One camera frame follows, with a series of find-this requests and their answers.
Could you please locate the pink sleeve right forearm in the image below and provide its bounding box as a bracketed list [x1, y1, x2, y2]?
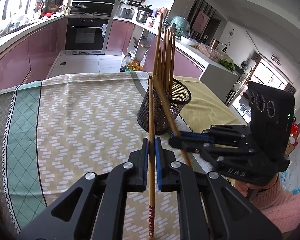
[252, 180, 300, 233]

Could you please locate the person right hand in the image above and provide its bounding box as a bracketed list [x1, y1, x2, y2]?
[235, 180, 252, 197]

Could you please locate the yellow table cloth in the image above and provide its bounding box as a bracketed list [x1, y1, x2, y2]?
[175, 76, 242, 133]

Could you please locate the black mesh utensil holder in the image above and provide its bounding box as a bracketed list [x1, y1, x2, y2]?
[136, 79, 192, 135]

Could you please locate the patterned table cloth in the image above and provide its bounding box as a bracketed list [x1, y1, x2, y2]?
[0, 72, 180, 239]

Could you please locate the yellow oil bottle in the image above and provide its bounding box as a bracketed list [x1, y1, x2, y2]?
[126, 59, 141, 72]

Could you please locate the dark oil bottle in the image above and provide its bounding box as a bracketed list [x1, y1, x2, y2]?
[120, 53, 133, 72]

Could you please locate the teal covered appliance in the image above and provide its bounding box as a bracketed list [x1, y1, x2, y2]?
[171, 16, 191, 38]

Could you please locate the pink thermos jug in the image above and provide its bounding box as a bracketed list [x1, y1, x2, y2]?
[159, 7, 169, 20]

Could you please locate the black built-in oven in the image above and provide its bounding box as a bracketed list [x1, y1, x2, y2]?
[65, 17, 109, 51]

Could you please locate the steel pot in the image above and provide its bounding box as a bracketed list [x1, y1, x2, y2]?
[136, 10, 153, 24]

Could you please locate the silver rice cooker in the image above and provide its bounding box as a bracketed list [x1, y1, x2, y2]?
[116, 7, 134, 20]

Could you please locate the black range hood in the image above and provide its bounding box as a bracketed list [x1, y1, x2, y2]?
[72, 0, 118, 16]

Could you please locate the black wok on stove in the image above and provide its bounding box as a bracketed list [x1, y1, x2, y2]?
[70, 4, 88, 14]

